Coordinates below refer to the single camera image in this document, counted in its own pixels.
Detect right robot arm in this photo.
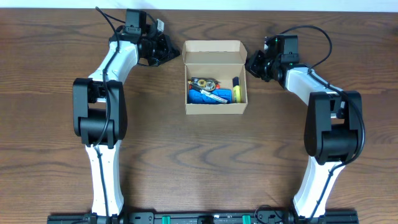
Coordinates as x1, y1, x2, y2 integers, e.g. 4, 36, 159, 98
245, 34, 365, 223

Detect black whiteboard marker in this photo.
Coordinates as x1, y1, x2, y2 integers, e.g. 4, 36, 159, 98
189, 85, 229, 104

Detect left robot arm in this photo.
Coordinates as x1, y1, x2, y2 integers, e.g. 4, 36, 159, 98
73, 9, 180, 223

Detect blue plastic staple remover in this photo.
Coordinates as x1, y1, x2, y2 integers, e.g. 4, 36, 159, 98
188, 89, 233, 105

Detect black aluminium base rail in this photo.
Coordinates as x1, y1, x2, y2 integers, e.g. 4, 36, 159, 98
47, 208, 360, 224

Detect yellow highlighter pen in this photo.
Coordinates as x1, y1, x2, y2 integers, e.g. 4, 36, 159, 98
233, 77, 241, 103

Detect correction tape dispenser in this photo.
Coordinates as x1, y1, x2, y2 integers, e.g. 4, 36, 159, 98
188, 77, 220, 91

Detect black right camera cable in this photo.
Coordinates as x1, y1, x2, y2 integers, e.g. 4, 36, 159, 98
253, 24, 366, 223

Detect brown cardboard box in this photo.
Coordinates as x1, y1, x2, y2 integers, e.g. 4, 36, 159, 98
182, 40, 248, 114

